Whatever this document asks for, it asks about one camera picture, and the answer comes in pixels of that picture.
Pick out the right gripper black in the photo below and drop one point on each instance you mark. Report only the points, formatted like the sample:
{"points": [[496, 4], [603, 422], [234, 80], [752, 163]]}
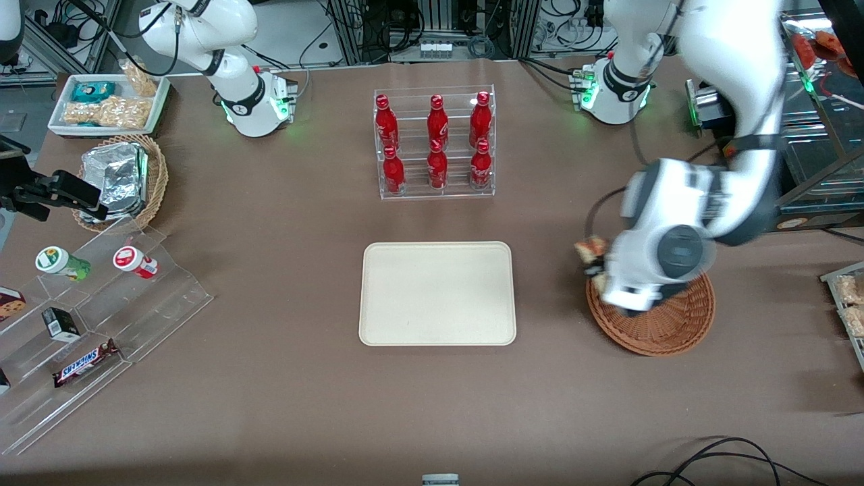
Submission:
{"points": [[25, 191]]}

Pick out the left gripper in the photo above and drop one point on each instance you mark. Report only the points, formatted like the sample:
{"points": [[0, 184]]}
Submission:
{"points": [[597, 271]]}

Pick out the triangular sandwich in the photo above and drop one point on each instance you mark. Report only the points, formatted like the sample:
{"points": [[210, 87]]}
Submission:
{"points": [[590, 250]]}

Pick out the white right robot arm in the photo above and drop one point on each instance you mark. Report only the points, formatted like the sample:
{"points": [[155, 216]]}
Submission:
{"points": [[236, 88]]}

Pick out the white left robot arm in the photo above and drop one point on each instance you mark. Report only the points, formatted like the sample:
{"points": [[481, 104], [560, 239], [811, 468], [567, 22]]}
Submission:
{"points": [[722, 67]]}

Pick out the white plastic snack tray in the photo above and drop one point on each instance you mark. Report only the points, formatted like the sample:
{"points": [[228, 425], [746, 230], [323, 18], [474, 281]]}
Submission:
{"points": [[59, 108]]}

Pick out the flat brown wicker basket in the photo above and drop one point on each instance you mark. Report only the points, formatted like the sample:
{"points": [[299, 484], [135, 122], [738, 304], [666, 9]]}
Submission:
{"points": [[675, 327]]}

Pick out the round light wicker basket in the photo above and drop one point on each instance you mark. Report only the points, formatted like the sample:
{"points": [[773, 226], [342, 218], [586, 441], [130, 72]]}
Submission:
{"points": [[156, 179]]}

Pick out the cream rectangular tray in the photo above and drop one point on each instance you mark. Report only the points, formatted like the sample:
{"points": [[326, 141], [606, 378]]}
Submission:
{"points": [[437, 294]]}

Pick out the green cup with white lid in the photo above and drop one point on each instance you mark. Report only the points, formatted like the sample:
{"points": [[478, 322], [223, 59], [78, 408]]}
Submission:
{"points": [[57, 261]]}

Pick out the aluminium foil container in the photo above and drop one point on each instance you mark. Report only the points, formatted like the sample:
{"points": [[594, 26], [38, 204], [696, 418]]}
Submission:
{"points": [[118, 179]]}

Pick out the red cup with white lid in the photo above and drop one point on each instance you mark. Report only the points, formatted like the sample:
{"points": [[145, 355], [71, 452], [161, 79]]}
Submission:
{"points": [[131, 260]]}

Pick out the large clear peanut bag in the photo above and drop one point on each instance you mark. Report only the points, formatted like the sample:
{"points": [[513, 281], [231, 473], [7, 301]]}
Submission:
{"points": [[111, 113]]}

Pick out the brown cookie box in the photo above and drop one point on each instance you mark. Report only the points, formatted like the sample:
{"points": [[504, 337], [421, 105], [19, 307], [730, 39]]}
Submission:
{"points": [[10, 304]]}

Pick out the teal snack packet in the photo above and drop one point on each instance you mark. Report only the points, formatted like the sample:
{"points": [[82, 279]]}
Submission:
{"points": [[93, 92]]}

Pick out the small black carton box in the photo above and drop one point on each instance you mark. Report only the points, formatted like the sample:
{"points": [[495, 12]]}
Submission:
{"points": [[61, 324]]}

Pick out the clear acrylic stepped shelf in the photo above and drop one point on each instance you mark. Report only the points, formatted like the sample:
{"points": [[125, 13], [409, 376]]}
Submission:
{"points": [[162, 293]]}

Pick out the small clear snack bag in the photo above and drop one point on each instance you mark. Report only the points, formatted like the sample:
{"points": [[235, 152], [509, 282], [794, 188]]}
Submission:
{"points": [[140, 79]]}

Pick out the red cola bottle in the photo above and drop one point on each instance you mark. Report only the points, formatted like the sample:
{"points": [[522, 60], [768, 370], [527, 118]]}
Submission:
{"points": [[437, 169], [480, 120], [480, 167], [386, 125], [437, 123], [393, 174]]}

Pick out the clear acrylic bottle rack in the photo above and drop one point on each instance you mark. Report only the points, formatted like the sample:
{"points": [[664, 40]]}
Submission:
{"points": [[459, 192]]}

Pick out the black power adapter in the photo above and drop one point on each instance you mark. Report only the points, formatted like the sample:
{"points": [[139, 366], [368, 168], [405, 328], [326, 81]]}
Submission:
{"points": [[61, 30]]}

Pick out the Snickers chocolate bar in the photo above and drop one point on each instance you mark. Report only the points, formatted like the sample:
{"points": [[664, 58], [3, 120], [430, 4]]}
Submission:
{"points": [[84, 364]]}

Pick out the glass display cabinet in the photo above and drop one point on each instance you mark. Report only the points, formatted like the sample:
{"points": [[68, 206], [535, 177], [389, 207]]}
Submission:
{"points": [[820, 155]]}

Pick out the clear bag of snacks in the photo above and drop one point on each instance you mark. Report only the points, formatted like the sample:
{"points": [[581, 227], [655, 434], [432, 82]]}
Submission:
{"points": [[854, 321], [849, 289]]}

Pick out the silver capped object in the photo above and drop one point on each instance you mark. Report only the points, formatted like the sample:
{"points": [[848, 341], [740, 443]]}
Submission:
{"points": [[440, 480]]}

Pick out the white power strip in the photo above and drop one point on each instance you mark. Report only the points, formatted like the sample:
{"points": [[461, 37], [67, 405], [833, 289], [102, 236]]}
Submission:
{"points": [[436, 48]]}

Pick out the red food in cabinet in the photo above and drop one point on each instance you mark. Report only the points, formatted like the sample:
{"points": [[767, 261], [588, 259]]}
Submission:
{"points": [[820, 48]]}

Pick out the aluminium frame cabinet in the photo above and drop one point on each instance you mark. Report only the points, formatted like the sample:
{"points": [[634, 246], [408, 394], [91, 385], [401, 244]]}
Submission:
{"points": [[520, 27]]}

